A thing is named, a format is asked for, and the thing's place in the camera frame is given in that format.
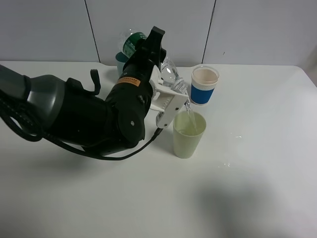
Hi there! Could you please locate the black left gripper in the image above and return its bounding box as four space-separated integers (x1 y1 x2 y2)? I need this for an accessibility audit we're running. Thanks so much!
122 26 165 74

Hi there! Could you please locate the clear water bottle green label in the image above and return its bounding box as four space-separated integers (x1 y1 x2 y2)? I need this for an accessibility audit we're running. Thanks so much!
119 26 187 95

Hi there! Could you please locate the light green plastic cup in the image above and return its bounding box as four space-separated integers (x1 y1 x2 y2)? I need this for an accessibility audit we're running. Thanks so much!
173 111 207 159

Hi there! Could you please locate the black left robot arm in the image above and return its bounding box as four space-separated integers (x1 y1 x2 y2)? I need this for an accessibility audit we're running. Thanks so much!
0 27 166 161

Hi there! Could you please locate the teal plastic cup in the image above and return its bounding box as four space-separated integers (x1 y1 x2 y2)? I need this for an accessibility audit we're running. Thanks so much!
115 52 129 76

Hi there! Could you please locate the blue sleeve paper cup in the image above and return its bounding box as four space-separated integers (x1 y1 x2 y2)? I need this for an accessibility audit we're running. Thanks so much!
190 64 219 106

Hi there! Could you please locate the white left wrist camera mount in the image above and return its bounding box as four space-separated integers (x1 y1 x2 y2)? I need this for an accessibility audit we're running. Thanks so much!
150 66 189 129

